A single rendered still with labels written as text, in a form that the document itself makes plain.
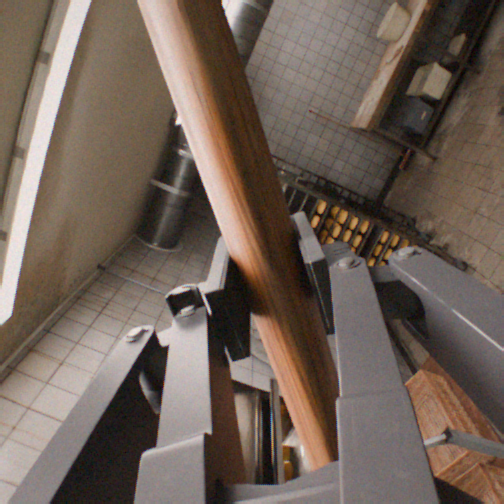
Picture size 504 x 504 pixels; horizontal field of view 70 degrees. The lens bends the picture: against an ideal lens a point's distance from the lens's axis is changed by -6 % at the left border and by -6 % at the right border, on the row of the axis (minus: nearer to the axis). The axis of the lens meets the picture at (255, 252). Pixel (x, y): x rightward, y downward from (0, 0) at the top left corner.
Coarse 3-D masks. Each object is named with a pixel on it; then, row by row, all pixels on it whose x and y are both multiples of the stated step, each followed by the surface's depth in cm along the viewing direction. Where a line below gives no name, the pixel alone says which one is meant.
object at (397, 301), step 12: (324, 252) 15; (336, 252) 15; (348, 252) 14; (372, 276) 12; (384, 276) 12; (384, 288) 12; (396, 288) 11; (408, 288) 11; (384, 300) 12; (396, 300) 12; (408, 300) 11; (420, 300) 11; (384, 312) 12; (396, 312) 12; (408, 312) 12; (420, 312) 12
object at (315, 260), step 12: (300, 216) 18; (300, 228) 17; (312, 228) 16; (300, 240) 15; (312, 240) 15; (312, 252) 13; (312, 264) 13; (324, 264) 13; (312, 276) 13; (324, 276) 13; (312, 288) 13; (324, 288) 13; (324, 300) 13; (324, 312) 13; (324, 324) 14
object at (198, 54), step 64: (192, 0) 12; (192, 64) 13; (192, 128) 14; (256, 128) 14; (256, 192) 14; (256, 256) 15; (256, 320) 17; (320, 320) 17; (320, 384) 18; (320, 448) 19
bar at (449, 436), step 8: (448, 432) 128; (456, 432) 129; (464, 432) 131; (432, 440) 130; (440, 440) 129; (448, 440) 127; (456, 440) 128; (464, 440) 128; (472, 440) 128; (480, 440) 130; (488, 440) 132; (472, 448) 129; (480, 448) 129; (488, 448) 129; (496, 448) 129; (496, 456) 131
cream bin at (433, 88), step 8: (432, 64) 404; (416, 72) 441; (424, 72) 439; (432, 72) 397; (440, 72) 397; (448, 72) 398; (416, 80) 444; (432, 80) 399; (440, 80) 400; (448, 80) 400; (408, 88) 448; (416, 88) 446; (424, 88) 402; (432, 88) 403; (440, 88) 403; (416, 96) 438; (424, 96) 422; (432, 96) 407; (440, 96) 406
